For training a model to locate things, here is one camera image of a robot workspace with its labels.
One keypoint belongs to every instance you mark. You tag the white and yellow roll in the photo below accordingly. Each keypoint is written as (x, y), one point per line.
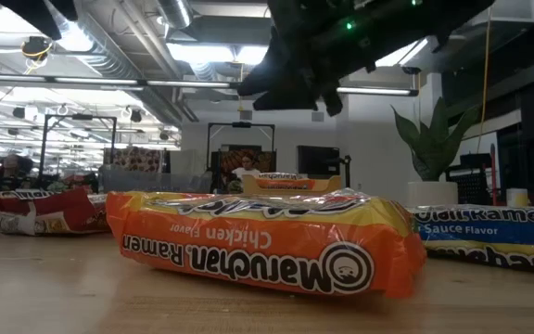
(517, 197)

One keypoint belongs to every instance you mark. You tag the grey plastic bin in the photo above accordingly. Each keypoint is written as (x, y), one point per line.
(156, 181)

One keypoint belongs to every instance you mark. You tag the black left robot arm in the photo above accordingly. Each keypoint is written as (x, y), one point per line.
(35, 14)

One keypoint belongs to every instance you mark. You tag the person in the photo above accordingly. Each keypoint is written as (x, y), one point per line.
(12, 164)
(247, 163)

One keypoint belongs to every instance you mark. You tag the black stand post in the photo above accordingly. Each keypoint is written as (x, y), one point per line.
(347, 169)

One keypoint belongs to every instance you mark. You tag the long suspended light bar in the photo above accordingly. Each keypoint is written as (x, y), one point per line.
(202, 85)

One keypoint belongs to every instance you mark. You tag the bright ceiling light panel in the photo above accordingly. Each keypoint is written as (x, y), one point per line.
(202, 53)

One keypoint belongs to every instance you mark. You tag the yellow plastic bin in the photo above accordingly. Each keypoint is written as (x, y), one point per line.
(327, 185)

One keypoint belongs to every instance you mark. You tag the red Maruchan roast beef pack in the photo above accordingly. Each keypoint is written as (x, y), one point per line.
(63, 211)

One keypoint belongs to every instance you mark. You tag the black perforated cart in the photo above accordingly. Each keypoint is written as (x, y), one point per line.
(473, 185)

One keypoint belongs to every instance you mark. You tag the blue Maruchan soy sauce pack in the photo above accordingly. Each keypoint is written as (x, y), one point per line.
(489, 227)

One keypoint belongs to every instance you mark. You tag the black monitor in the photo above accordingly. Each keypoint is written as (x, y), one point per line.
(318, 160)

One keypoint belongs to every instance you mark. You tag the black ceiling dome device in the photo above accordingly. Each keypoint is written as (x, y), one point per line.
(35, 46)

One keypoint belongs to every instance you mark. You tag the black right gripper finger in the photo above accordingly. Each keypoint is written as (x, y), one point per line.
(276, 81)
(295, 99)

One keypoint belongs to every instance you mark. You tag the orange Maruchan chicken pack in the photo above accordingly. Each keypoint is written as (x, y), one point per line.
(258, 250)
(285, 183)

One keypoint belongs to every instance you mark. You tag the orange patterned board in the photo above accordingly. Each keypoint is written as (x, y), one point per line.
(137, 160)
(267, 160)

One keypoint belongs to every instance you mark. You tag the snake plant in white pot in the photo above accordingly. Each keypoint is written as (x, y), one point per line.
(434, 148)

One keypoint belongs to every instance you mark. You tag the black ceiling spotlight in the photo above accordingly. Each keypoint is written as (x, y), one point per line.
(136, 116)
(164, 136)
(18, 112)

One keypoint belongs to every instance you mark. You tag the black ceiling camera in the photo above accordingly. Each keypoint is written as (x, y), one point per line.
(410, 70)

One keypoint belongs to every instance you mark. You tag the grey wall vent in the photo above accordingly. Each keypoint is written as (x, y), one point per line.
(317, 117)
(245, 115)

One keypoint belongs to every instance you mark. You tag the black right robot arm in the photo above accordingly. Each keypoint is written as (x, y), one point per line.
(434, 18)

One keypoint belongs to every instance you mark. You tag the silver round air duct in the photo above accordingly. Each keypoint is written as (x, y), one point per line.
(176, 11)

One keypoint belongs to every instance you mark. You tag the black robot station frame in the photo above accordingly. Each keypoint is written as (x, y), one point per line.
(81, 117)
(241, 124)

